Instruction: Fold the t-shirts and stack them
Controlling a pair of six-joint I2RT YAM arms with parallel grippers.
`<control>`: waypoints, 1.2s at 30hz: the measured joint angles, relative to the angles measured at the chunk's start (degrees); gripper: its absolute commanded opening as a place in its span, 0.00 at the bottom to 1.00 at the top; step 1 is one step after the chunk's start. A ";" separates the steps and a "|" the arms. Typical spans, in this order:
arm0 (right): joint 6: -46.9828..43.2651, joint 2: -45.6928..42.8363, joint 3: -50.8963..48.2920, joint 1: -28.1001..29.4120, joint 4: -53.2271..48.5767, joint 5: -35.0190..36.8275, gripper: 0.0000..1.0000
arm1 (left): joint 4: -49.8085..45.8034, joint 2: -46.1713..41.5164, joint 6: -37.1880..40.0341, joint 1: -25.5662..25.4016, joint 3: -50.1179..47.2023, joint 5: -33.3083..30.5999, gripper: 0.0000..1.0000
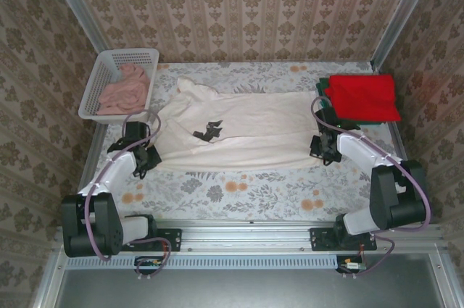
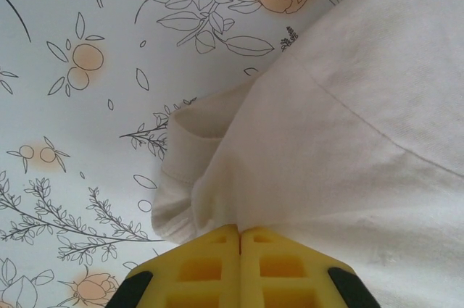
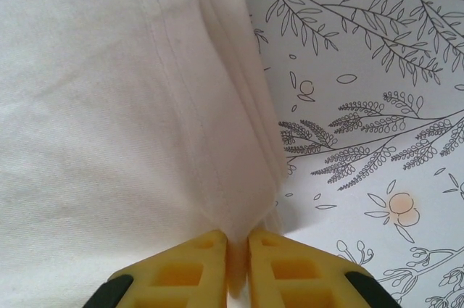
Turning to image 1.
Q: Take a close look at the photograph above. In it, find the pink crumpled t-shirt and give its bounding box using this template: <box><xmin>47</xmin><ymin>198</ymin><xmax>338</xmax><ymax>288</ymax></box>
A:
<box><xmin>98</xmin><ymin>64</ymin><xmax>152</xmax><ymax>117</ymax></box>

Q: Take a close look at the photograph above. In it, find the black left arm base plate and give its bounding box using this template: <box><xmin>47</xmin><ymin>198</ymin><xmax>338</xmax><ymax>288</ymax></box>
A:
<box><xmin>150</xmin><ymin>227</ymin><xmax>182</xmax><ymax>253</ymax></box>

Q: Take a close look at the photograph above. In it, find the white perforated plastic basket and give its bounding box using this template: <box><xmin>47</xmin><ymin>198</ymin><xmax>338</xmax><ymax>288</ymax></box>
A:
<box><xmin>78</xmin><ymin>48</ymin><xmax>160</xmax><ymax>125</ymax></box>

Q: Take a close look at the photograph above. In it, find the white slotted cable duct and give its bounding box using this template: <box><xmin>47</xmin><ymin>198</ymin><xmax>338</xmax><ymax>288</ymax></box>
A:
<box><xmin>65</xmin><ymin>254</ymin><xmax>442</xmax><ymax>269</ymax></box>

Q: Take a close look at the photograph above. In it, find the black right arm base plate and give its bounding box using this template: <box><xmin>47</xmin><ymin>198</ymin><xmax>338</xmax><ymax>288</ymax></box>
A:
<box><xmin>310</xmin><ymin>227</ymin><xmax>378</xmax><ymax>253</ymax></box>

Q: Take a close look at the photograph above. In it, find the white t-shirt with black print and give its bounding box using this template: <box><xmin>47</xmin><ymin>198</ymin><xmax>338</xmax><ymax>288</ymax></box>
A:
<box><xmin>158</xmin><ymin>76</ymin><xmax>322</xmax><ymax>170</ymax></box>

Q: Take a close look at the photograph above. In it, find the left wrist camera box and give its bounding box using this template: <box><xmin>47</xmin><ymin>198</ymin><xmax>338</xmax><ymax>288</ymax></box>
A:
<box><xmin>125</xmin><ymin>122</ymin><xmax>150</xmax><ymax>139</ymax></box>

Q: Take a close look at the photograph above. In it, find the red folded t-shirt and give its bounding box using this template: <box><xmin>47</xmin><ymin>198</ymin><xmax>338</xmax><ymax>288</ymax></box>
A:
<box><xmin>324</xmin><ymin>74</ymin><xmax>402</xmax><ymax>123</ymax></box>

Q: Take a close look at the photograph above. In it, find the small electronics board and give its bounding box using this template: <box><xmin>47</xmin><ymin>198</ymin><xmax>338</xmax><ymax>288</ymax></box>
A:
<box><xmin>336</xmin><ymin>255</ymin><xmax>367</xmax><ymax>272</ymax></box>
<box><xmin>136</xmin><ymin>255</ymin><xmax>164</xmax><ymax>275</ymax></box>

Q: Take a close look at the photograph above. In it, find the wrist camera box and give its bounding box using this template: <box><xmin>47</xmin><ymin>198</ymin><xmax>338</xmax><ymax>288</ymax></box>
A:
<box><xmin>125</xmin><ymin>122</ymin><xmax>150</xmax><ymax>139</ymax></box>
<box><xmin>314</xmin><ymin>107</ymin><xmax>338</xmax><ymax>130</ymax></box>

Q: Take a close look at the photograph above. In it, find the dark green folded t-shirt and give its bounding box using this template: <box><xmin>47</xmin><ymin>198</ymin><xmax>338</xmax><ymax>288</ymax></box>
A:
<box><xmin>314</xmin><ymin>76</ymin><xmax>385</xmax><ymax>128</ymax></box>

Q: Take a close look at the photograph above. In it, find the grey metal panel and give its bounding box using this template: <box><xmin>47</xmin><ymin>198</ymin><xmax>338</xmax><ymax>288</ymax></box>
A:
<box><xmin>34</xmin><ymin>252</ymin><xmax>464</xmax><ymax>308</ymax></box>

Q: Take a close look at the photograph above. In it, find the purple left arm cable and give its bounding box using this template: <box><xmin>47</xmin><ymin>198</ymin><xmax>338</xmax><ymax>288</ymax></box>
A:
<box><xmin>82</xmin><ymin>111</ymin><xmax>171</xmax><ymax>282</ymax></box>

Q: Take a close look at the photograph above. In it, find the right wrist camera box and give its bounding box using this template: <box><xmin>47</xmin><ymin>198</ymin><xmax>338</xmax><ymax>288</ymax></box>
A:
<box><xmin>314</xmin><ymin>107</ymin><xmax>338</xmax><ymax>130</ymax></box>

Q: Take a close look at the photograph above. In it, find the aluminium mounting rail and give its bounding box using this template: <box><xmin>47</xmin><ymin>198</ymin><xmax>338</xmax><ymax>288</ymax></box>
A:
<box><xmin>54</xmin><ymin>226</ymin><xmax>443</xmax><ymax>251</ymax></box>

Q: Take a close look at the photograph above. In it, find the floral patterned tablecloth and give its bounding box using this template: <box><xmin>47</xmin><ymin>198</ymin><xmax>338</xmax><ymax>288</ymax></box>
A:
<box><xmin>96</xmin><ymin>61</ymin><xmax>399</xmax><ymax>222</ymax></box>

